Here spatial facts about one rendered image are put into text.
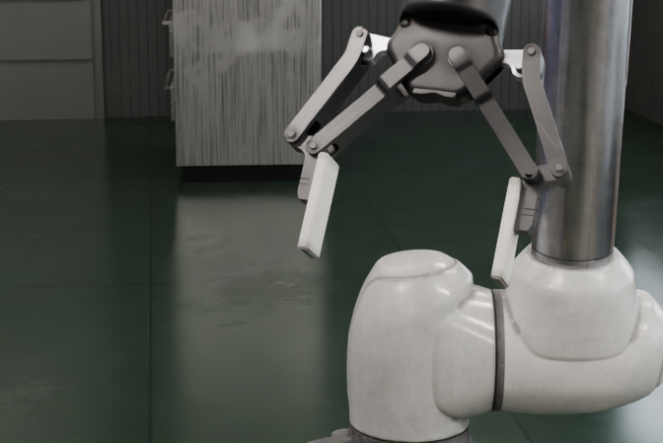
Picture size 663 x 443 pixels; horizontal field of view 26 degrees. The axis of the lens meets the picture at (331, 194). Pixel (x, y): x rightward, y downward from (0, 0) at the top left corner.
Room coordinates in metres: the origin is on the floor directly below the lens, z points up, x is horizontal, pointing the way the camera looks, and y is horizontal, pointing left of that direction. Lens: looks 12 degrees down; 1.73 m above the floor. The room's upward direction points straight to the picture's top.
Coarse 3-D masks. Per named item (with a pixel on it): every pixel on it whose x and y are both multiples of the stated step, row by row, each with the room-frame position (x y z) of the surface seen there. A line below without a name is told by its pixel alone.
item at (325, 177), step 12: (324, 156) 0.98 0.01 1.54; (324, 168) 0.98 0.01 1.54; (336, 168) 1.00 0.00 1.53; (324, 180) 0.98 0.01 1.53; (312, 192) 0.97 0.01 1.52; (324, 192) 0.98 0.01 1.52; (312, 204) 0.97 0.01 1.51; (324, 204) 0.98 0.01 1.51; (312, 216) 0.96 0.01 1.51; (324, 216) 0.98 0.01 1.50; (312, 228) 0.96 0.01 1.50; (324, 228) 0.98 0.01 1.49; (300, 240) 0.96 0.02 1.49; (312, 240) 0.96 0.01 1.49; (312, 252) 0.96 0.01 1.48
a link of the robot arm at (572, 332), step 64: (576, 0) 1.62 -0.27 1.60; (576, 64) 1.63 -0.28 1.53; (576, 128) 1.64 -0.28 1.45; (576, 192) 1.65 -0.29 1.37; (576, 256) 1.66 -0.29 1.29; (512, 320) 1.68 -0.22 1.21; (576, 320) 1.64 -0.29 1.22; (640, 320) 1.68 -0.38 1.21; (512, 384) 1.66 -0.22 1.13; (576, 384) 1.65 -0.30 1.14; (640, 384) 1.67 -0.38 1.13
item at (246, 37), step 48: (192, 0) 8.31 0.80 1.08; (240, 0) 8.33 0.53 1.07; (288, 0) 8.35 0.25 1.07; (192, 48) 8.31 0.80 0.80; (240, 48) 8.33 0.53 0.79; (288, 48) 8.35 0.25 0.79; (192, 96) 8.31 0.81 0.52; (240, 96) 8.33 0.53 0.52; (288, 96) 8.35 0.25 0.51; (192, 144) 8.31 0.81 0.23; (240, 144) 8.33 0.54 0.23; (288, 144) 8.35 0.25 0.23
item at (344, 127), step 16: (416, 48) 1.00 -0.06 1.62; (400, 64) 1.00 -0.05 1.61; (416, 64) 0.99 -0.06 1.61; (384, 80) 0.99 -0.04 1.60; (400, 80) 0.99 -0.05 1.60; (368, 96) 1.00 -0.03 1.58; (384, 96) 0.99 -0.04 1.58; (400, 96) 1.01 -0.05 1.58; (352, 112) 0.99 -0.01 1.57; (368, 112) 0.99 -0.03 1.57; (384, 112) 1.01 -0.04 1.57; (336, 128) 0.99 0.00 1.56; (352, 128) 1.00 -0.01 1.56; (320, 144) 0.99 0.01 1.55; (336, 144) 1.00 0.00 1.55
